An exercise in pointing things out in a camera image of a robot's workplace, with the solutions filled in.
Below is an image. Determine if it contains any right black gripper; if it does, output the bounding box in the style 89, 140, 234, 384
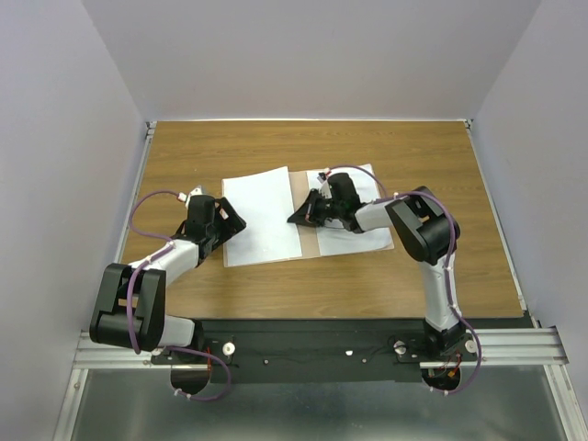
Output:
287, 189, 343, 228

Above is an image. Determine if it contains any white paper sheet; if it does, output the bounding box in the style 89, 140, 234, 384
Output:
222, 166, 302, 267
316, 164, 394, 257

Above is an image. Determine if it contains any beige paper folder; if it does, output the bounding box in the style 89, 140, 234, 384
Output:
221, 166, 394, 267

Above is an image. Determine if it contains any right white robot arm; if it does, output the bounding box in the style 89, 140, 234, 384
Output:
288, 173, 466, 360

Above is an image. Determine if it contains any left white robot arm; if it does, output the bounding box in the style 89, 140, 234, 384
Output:
89, 193, 246, 363

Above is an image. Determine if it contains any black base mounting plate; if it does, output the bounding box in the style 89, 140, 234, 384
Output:
152, 319, 477, 384

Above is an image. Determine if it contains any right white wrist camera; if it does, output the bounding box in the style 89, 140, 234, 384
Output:
317, 168, 332, 199

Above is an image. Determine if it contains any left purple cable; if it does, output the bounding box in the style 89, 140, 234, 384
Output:
128, 190, 233, 403

